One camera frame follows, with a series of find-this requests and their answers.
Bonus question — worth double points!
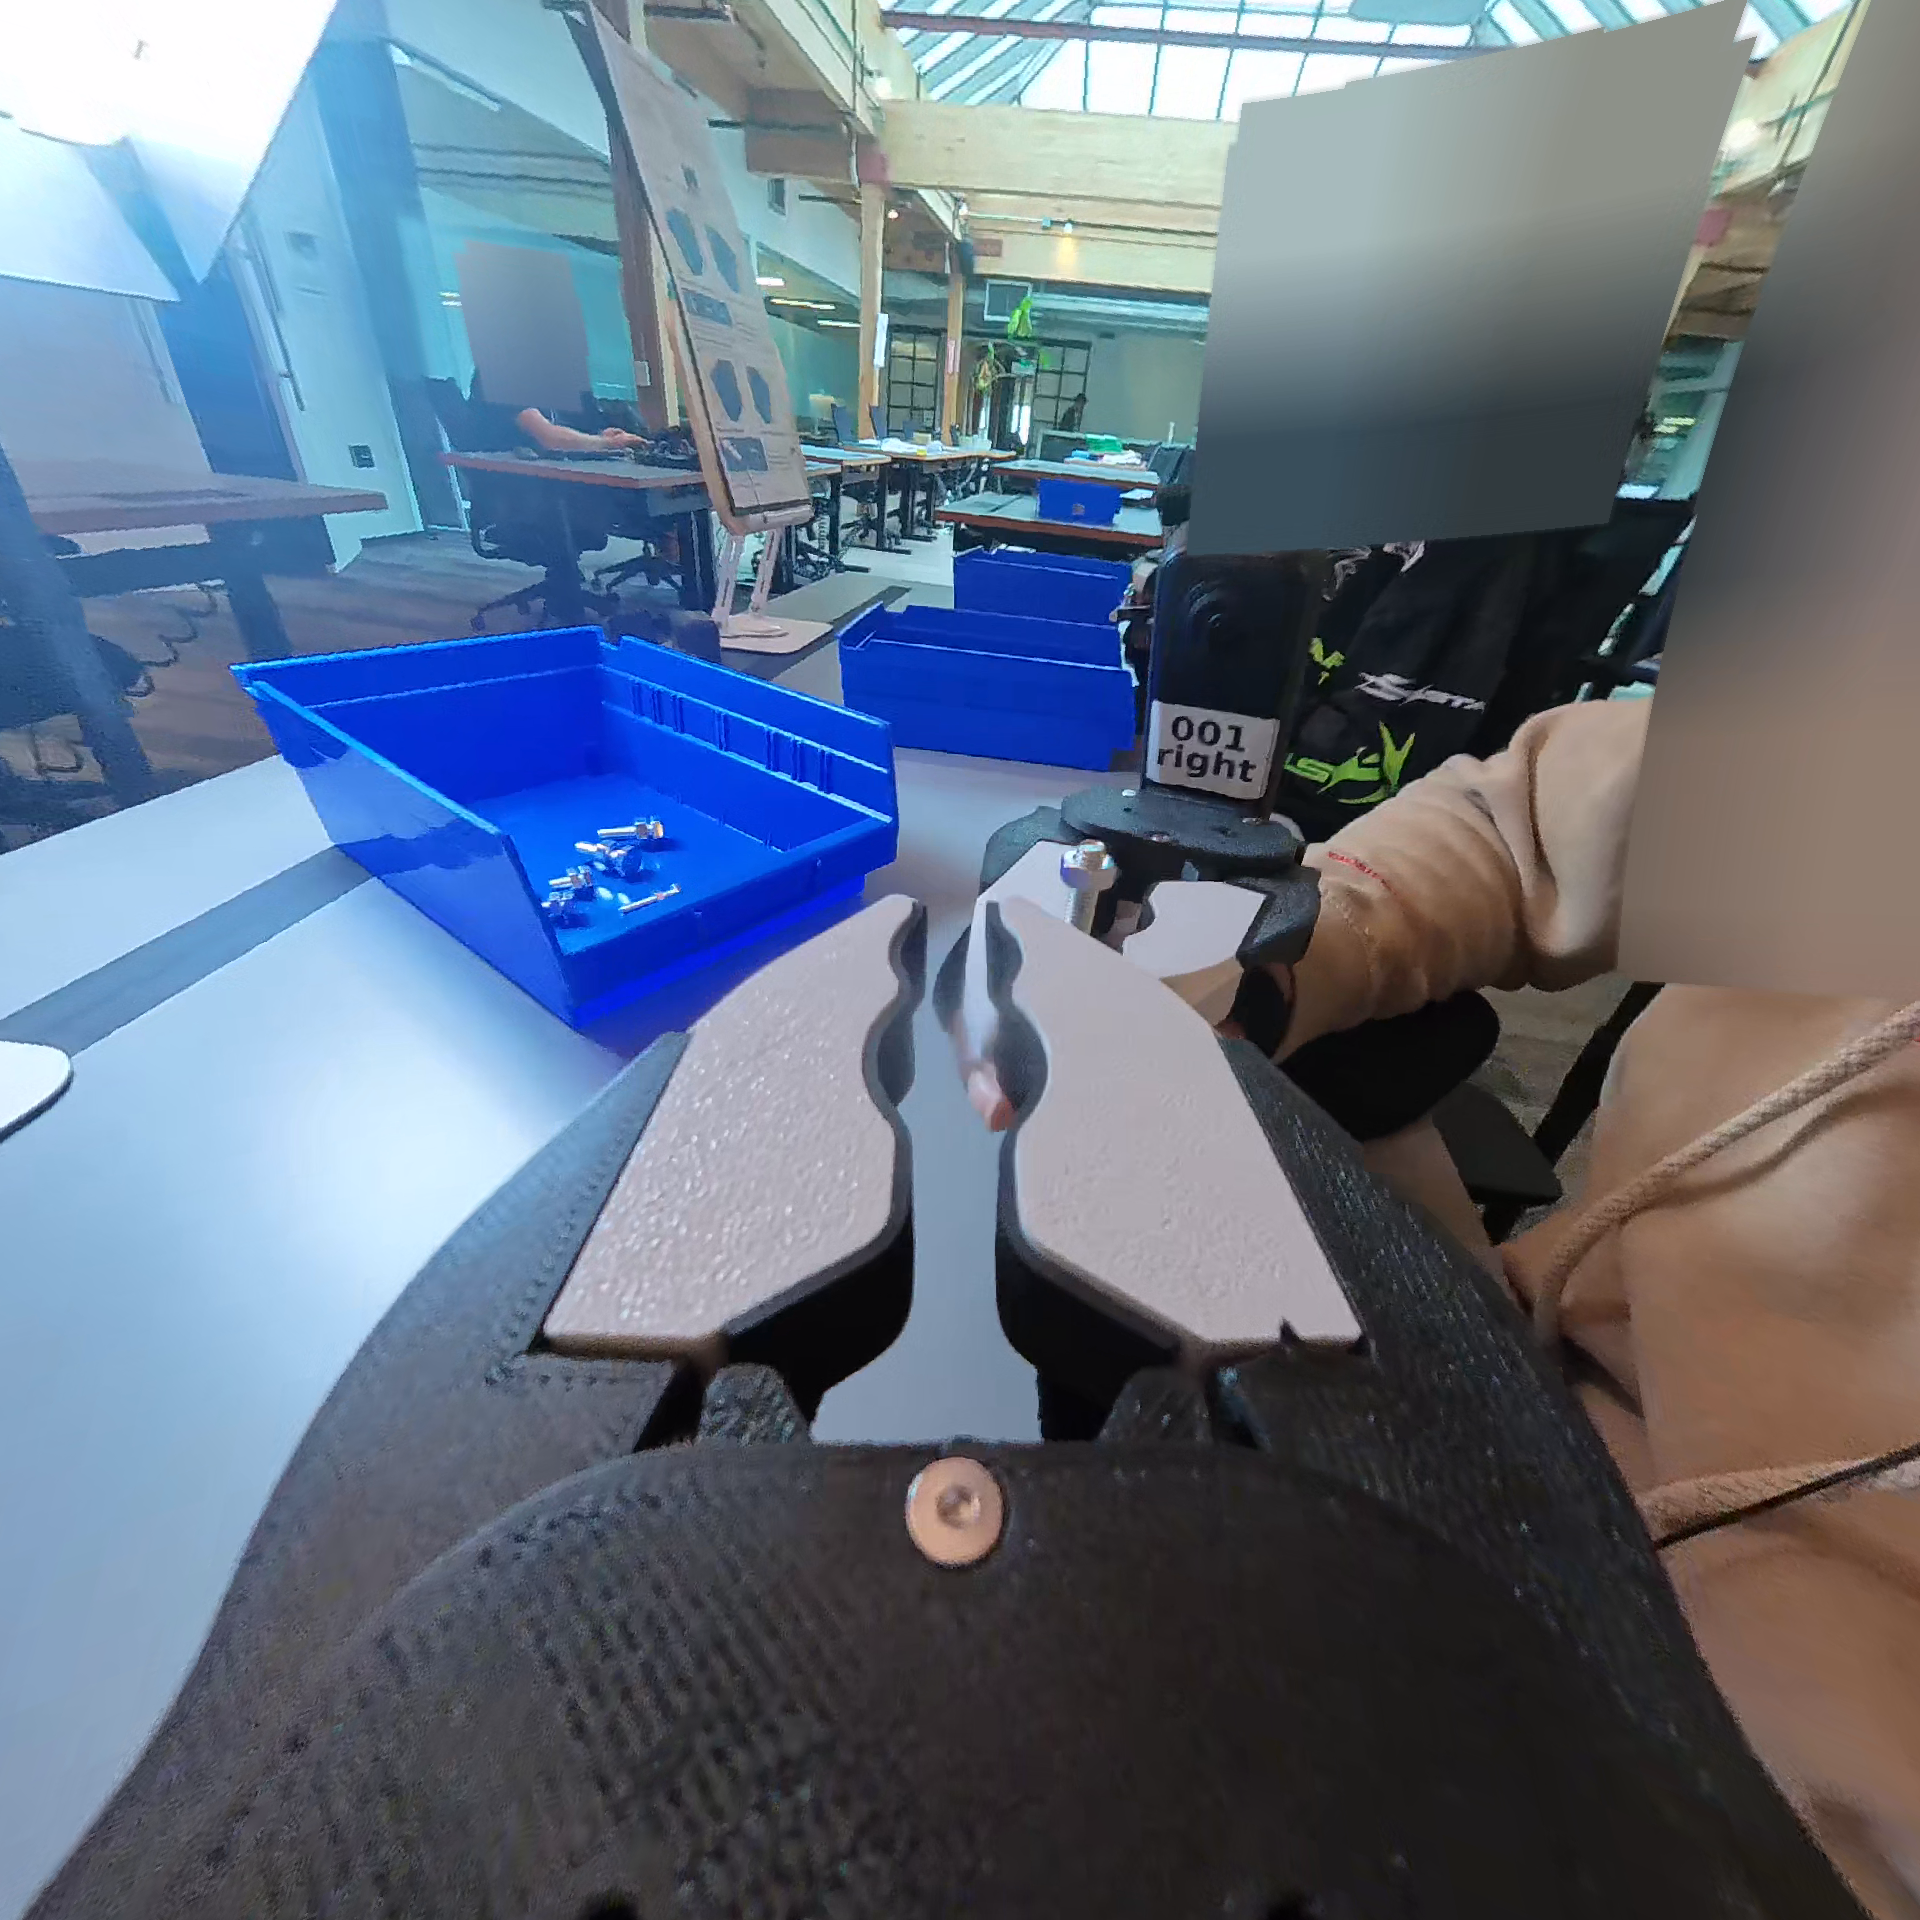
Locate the black earphone cable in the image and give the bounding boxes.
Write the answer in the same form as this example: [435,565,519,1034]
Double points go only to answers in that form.
[1650,1447,1920,1552]

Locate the white tablet stand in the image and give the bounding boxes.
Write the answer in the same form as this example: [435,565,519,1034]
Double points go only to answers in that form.
[0,1043,76,1140]

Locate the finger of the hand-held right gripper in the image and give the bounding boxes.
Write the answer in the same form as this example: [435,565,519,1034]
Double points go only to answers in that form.
[978,836,1117,940]
[1117,876,1274,991]

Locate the person's right forearm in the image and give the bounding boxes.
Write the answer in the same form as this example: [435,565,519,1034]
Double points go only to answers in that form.
[1274,706,1658,1060]

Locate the beige hoodie drawstring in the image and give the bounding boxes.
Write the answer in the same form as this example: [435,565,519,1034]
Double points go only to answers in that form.
[1524,1005,1920,1506]

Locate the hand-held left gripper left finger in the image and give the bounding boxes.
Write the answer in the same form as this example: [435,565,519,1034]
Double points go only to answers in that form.
[548,894,926,1406]

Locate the wooden desk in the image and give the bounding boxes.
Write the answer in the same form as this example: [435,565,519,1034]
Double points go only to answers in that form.
[0,475,387,790]
[444,451,720,617]

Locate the cluster of bolts with nuts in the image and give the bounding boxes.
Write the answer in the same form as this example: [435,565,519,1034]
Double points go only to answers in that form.
[537,813,679,920]

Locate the cardboard sign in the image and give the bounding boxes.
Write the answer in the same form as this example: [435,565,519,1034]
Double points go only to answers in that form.
[587,16,831,649]

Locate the person's beige hoodie torso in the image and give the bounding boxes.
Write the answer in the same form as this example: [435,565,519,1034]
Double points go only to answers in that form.
[1501,983,1920,1920]

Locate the person's right hand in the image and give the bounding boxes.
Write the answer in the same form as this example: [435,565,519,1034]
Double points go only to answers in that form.
[956,1005,1028,1139]

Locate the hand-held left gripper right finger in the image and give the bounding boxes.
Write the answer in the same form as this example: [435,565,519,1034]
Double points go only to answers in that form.
[989,894,1365,1410]

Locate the studio softbox light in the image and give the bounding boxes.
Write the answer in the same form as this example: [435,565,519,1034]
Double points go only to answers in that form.
[0,0,341,300]

